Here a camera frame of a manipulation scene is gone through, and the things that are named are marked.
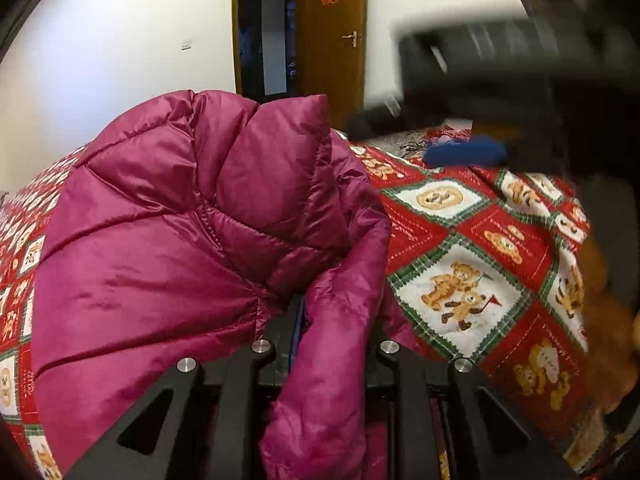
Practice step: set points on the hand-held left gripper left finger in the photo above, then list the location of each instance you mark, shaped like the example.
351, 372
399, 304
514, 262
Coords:
280, 345

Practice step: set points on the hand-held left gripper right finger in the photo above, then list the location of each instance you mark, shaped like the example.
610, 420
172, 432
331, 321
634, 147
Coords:
395, 375

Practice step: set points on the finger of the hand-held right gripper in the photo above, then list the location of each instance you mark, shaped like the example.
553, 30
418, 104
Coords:
380, 117
465, 151

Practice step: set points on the magenta puffer jacket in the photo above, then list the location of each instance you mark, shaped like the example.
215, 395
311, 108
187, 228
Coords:
175, 240

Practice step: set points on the brown wooden door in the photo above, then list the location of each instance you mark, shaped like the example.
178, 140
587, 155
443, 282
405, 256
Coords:
332, 60

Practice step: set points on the red bear-print bedspread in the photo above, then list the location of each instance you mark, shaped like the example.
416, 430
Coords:
475, 260

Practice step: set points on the orange wooden bed footboard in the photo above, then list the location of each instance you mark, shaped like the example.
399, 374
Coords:
607, 320

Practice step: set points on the dark wooden door frame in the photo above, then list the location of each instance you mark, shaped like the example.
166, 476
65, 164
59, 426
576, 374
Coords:
236, 25

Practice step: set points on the white wall switch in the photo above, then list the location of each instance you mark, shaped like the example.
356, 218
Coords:
186, 44

